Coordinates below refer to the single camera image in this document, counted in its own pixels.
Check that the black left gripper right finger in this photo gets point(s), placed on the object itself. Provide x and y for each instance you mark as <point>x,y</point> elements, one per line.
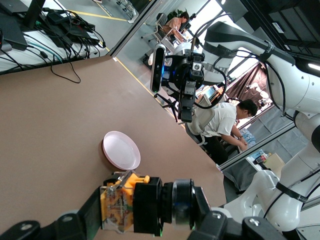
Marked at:
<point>207,225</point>

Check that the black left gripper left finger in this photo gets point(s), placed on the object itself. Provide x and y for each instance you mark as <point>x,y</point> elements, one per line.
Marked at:
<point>85,220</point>

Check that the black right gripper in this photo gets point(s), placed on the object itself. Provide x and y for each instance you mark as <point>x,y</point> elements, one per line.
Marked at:
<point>182,70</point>

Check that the orange push-button switch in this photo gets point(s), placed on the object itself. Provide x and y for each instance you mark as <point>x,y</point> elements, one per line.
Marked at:
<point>146,207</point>

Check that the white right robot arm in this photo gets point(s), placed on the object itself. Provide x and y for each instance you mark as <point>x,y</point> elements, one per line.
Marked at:
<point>287,82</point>

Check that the black tripod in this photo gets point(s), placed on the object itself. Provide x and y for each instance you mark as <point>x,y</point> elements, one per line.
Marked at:
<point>172,105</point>

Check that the white mesh office chair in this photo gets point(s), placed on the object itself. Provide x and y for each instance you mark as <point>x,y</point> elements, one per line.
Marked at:
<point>203,117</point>

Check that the person in white shirt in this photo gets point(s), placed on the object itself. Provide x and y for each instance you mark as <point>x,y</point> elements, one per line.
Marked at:
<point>222,120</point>

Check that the black curtain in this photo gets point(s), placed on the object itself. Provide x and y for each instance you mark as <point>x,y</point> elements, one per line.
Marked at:
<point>250,75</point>

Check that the pink round plate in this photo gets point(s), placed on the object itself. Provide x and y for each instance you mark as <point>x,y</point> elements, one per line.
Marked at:
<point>122,150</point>

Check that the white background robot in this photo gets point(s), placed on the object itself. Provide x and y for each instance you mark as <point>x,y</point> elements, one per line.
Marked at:
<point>262,95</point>

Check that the person in tan shirt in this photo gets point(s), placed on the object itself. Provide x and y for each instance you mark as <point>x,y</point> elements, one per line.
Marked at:
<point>175,23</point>

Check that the grey office chair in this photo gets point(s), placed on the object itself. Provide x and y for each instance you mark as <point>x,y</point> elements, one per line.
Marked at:
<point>160,20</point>

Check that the green potted plant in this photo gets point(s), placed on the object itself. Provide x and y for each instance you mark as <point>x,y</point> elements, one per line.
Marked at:
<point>178,12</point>

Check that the white desk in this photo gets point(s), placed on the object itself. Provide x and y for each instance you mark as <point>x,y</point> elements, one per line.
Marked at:
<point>96,51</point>

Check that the black box with label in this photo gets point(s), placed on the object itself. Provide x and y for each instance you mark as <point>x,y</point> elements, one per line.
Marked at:
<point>75,31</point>

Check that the black power brick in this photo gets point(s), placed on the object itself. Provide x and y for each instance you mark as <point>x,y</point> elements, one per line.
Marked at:
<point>56,18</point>

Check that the black monitor stand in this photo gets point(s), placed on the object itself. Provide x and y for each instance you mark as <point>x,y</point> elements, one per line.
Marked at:
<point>33,15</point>

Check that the black flat device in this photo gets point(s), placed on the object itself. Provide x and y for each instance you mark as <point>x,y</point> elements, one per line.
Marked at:
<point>12,32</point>

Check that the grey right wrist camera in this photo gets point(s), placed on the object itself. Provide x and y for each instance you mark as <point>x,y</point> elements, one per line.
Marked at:
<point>158,67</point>

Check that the aluminium frame post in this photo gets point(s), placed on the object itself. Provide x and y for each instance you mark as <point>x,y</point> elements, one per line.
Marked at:
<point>132,30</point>
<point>250,150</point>

